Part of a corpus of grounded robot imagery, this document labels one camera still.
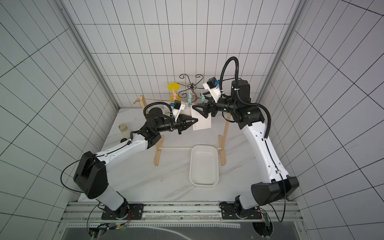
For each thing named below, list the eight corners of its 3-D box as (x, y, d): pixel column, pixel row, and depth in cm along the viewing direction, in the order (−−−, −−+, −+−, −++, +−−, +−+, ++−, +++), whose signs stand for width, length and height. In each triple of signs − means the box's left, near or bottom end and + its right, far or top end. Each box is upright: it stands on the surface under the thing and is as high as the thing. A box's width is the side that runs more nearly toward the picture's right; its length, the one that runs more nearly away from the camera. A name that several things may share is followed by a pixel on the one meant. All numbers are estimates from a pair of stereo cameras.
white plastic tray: (188, 187, 82) (188, 184, 77) (189, 150, 97) (189, 145, 92) (220, 187, 82) (222, 184, 77) (216, 150, 97) (217, 145, 92)
